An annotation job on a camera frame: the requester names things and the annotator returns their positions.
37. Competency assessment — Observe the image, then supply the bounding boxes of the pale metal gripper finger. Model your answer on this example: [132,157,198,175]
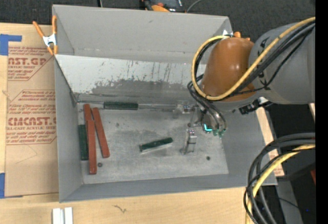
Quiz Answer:
[172,104,196,119]
[179,128,198,155]

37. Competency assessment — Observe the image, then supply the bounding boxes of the dark green flat block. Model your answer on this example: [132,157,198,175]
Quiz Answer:
[138,137,174,153]
[77,124,89,161]
[102,101,139,111]

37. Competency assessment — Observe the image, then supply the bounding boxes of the grey metal bin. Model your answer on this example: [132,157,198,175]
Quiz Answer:
[52,4,278,203]

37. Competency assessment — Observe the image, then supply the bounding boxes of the red-brown flat block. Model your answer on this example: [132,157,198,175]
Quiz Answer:
[91,107,111,159]
[83,104,93,126]
[86,119,98,175]

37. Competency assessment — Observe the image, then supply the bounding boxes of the brown cardboard board red print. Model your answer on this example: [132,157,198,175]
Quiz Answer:
[0,22,60,198]

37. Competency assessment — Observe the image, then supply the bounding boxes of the black cylinder on white bracket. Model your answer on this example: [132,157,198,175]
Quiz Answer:
[238,96,274,115]

